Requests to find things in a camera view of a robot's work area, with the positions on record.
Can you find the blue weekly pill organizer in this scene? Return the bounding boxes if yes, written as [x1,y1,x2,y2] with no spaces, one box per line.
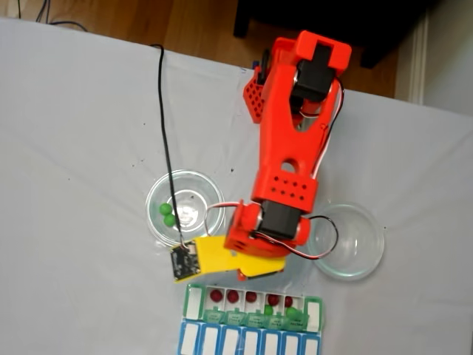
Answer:
[177,319,321,355]

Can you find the white plastic table cover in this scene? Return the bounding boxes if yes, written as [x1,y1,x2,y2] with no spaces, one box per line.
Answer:
[0,17,473,355]

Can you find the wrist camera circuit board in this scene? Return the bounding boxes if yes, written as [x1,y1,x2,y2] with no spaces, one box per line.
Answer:
[169,240,203,284]

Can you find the white wall trim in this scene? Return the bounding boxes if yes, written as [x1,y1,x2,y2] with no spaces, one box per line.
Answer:
[408,14,432,104]

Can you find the clear glass bowl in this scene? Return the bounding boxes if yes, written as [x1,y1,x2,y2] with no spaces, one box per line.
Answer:
[306,201,385,281]
[146,169,226,249]

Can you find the black camera cable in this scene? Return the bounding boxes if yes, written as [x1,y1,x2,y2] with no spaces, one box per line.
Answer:
[150,43,186,247]

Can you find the green weekly pill organizer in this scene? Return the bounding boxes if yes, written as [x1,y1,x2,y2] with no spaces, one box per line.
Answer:
[183,283,326,333]

